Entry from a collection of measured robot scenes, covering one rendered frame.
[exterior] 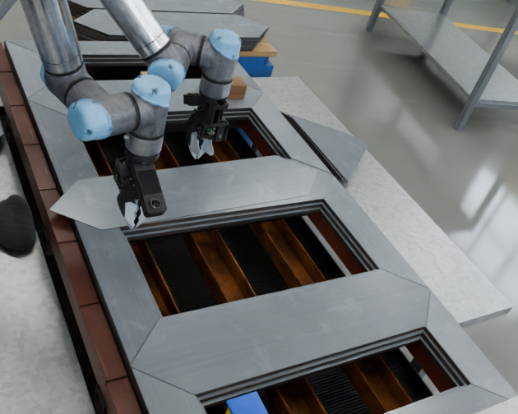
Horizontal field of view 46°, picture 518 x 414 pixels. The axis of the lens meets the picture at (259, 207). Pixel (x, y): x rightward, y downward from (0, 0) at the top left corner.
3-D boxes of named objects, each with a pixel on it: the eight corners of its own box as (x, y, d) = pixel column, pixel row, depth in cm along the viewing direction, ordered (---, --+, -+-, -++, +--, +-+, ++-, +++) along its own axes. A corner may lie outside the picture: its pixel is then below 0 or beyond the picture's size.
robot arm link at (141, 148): (169, 140, 122) (130, 142, 118) (166, 158, 125) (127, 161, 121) (156, 118, 127) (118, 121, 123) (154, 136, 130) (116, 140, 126)
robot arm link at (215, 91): (196, 69, 148) (227, 68, 152) (193, 85, 151) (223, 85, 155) (209, 85, 143) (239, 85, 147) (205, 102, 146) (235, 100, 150)
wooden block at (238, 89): (238, 89, 198) (241, 75, 195) (243, 99, 194) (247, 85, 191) (202, 89, 193) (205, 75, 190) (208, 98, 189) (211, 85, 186)
